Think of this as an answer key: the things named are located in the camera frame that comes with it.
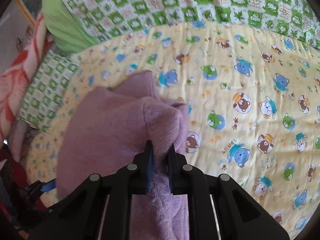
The yellow bear print bedsheet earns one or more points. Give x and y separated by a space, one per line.
253 107

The green checkered pillow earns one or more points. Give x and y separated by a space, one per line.
45 93

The green checkered quilt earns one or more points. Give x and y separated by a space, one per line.
79 24

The purple knit sweater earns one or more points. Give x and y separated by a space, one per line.
106 131

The red white patterned blanket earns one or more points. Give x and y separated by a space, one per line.
16 79

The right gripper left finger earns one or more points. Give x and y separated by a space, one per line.
100 207

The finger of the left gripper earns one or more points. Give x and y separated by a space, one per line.
37 188

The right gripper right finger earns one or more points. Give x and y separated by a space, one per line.
218 208

